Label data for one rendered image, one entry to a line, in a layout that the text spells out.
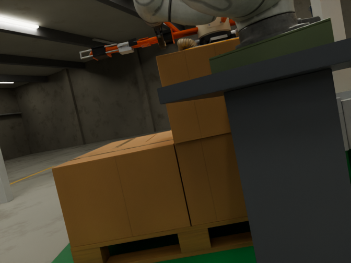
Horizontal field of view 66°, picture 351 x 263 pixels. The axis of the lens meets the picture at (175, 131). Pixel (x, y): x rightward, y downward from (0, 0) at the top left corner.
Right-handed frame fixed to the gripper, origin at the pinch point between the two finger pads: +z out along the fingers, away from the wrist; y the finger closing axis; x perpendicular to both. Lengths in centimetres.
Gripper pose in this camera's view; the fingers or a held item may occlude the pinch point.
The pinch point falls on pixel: (160, 31)
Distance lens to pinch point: 135.4
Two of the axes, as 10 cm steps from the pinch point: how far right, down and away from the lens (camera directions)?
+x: 9.8, -2.0, -0.7
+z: 0.5, -0.8, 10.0
